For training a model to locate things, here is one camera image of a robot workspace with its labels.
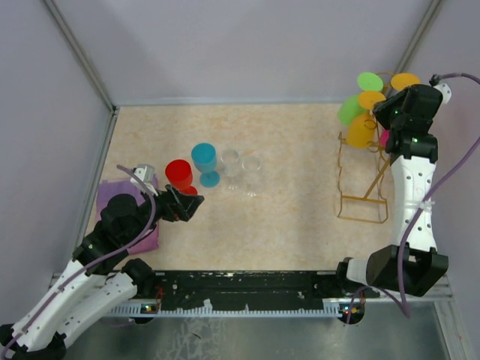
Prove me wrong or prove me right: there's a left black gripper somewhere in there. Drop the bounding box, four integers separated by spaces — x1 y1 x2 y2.
124 181 204 245

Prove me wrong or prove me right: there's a red plastic wine glass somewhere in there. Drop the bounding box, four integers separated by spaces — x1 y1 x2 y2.
165 159 198 195

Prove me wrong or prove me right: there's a blue plastic wine glass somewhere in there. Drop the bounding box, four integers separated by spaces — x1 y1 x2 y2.
190 142 220 188

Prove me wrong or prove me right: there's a clear wine glass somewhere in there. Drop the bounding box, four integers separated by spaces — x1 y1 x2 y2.
220 148 242 190
241 156 263 197

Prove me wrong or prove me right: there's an orange wine glass front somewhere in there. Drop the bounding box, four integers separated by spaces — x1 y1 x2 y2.
346 91 386 149

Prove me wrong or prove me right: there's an orange wine glass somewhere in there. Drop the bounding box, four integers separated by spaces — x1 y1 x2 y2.
346 91 386 149
390 73 422 92

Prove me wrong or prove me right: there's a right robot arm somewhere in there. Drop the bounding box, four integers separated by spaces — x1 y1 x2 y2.
334 82 452 297

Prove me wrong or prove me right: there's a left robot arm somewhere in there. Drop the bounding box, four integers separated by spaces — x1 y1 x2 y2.
1 185 204 359

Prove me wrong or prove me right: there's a green plastic wine glass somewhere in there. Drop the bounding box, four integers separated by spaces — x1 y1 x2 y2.
337 72 386 126

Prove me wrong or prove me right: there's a pink plastic wine glass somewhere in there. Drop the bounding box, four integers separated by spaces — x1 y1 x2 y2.
379 130 390 148

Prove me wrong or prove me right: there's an orange wine glass back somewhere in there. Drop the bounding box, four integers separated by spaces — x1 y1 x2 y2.
390 73 422 92

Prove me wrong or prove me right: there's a purple printed cloth bag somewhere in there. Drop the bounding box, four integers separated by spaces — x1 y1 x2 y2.
95 178 159 255

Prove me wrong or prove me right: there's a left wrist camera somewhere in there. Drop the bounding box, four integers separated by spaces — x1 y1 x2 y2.
130 164 158 195

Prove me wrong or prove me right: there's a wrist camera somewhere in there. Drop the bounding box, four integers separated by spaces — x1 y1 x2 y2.
130 164 158 195
429 74 452 104

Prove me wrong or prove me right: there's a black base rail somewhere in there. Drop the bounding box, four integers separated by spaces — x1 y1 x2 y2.
134 270 361 311

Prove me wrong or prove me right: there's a gold wire glass rack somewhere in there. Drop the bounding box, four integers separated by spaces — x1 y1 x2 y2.
336 70 398 225

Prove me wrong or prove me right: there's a white toothed cable duct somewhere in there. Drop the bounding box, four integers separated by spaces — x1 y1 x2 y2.
106 300 342 318

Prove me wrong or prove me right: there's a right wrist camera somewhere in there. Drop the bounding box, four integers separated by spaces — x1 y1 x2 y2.
429 74 452 104

